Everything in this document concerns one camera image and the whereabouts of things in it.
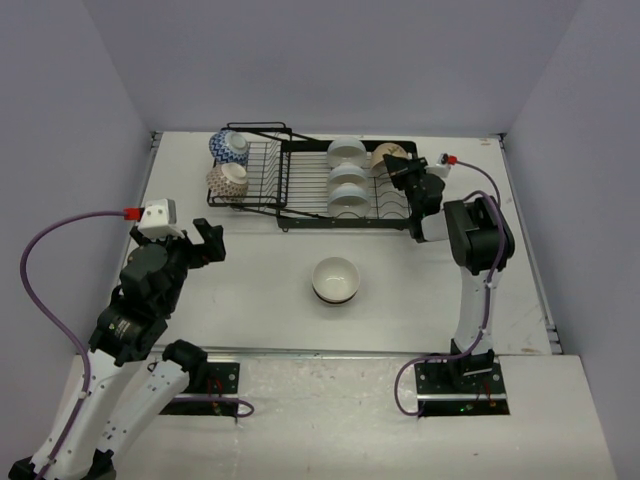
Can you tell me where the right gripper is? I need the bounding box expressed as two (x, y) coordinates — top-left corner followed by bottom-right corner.
(384, 155), (431, 216)

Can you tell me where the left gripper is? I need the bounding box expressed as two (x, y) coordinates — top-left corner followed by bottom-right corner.
(132, 217), (225, 314)

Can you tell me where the beige bowl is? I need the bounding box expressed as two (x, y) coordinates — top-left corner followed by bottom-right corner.
(370, 142), (409, 177)
(311, 257), (361, 299)

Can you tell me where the black bowl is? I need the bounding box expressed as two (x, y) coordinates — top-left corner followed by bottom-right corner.
(316, 292), (355, 305)

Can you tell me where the beige bowl front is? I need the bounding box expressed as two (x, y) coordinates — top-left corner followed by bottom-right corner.
(311, 257), (361, 299)

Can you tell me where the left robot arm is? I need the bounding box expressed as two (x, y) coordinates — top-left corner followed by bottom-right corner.
(8, 218), (226, 479)

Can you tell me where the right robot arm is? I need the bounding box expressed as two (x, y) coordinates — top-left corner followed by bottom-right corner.
(383, 154), (515, 393)

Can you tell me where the light blue bowl middle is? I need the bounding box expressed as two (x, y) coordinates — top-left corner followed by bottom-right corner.
(327, 162), (369, 192)

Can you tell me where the light blue bowl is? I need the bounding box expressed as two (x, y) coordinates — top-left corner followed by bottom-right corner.
(327, 162), (369, 192)
(327, 182), (371, 217)
(326, 137), (367, 168)

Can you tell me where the light blue bowl front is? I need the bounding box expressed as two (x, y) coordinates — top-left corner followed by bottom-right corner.
(327, 182), (371, 217)

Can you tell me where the light blue bowl rear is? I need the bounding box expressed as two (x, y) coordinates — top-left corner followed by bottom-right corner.
(326, 137), (367, 168)

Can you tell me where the brown floral patterned bowl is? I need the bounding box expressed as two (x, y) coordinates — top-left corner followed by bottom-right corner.
(205, 162), (249, 203)

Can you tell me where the blue zigzag patterned bowl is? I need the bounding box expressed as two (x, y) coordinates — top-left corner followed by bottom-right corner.
(208, 129), (250, 167)

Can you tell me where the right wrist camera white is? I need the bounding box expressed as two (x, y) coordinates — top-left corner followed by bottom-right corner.
(427, 153), (458, 179)

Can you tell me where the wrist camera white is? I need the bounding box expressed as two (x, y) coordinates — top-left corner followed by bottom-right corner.
(427, 153), (458, 179)
(137, 199), (181, 240)

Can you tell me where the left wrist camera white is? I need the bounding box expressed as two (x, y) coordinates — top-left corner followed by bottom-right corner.
(137, 199), (181, 240)

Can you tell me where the black wire dish rack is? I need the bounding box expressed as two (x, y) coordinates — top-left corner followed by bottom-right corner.
(207, 122), (410, 231)

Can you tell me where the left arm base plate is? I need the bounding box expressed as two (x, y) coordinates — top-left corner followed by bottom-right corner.
(161, 362), (240, 417)

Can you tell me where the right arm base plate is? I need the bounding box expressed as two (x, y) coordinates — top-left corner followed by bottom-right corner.
(414, 353), (510, 417)

